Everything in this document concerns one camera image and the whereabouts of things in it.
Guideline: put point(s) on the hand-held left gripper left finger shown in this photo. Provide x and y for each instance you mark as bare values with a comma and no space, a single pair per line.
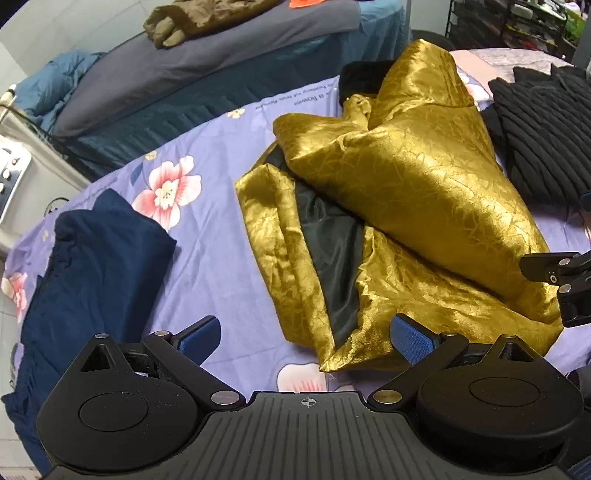
201,338

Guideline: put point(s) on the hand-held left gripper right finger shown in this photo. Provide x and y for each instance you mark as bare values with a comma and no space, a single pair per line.
413,339

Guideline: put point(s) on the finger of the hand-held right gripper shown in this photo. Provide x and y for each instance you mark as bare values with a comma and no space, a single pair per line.
585,204
545,267

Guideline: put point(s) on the gold satin jacket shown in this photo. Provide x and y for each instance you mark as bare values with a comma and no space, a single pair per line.
415,184

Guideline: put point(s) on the purple floral bedsheet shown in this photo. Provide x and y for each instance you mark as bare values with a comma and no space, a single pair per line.
207,258

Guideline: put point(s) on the black knit sweater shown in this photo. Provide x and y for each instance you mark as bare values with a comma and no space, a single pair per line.
540,134

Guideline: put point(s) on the navy blue cloth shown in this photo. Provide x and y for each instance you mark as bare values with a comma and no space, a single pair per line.
92,267

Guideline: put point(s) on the pink grey blanket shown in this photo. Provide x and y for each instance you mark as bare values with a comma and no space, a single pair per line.
508,57

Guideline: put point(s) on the black storage rack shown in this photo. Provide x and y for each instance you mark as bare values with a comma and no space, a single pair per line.
485,27

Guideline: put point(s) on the white appliance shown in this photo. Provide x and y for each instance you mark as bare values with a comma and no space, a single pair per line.
41,180

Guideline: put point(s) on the black cloth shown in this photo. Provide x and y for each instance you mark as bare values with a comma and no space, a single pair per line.
360,78

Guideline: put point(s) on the grey bed sheet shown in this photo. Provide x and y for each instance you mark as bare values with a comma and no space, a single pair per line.
161,69

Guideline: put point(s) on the blue puffy jacket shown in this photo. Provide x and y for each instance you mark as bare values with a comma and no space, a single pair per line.
51,78

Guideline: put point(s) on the olive puffer jacket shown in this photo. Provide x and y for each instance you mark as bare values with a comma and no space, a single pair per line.
194,18

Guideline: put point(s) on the orange cloth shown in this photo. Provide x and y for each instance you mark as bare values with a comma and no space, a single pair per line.
302,3

